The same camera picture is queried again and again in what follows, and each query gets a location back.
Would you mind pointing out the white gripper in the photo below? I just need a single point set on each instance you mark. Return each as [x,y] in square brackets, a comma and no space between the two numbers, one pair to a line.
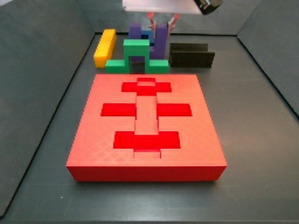
[171,6]

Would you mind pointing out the purple U-shaped block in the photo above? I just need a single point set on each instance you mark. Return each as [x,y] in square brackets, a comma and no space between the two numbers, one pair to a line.
[160,36]

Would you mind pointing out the red puzzle board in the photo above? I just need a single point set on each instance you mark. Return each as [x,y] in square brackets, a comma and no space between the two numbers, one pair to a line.
[146,131]

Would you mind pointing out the blue U-shaped block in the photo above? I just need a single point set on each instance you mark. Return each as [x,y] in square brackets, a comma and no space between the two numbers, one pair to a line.
[147,34]

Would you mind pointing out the green arch block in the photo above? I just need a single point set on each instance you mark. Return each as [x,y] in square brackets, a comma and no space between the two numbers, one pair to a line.
[136,48]

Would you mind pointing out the yellow long bar block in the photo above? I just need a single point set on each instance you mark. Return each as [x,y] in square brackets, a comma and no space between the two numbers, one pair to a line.
[105,47]

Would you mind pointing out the black angled bracket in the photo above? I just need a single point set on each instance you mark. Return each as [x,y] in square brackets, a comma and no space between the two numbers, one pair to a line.
[190,55]

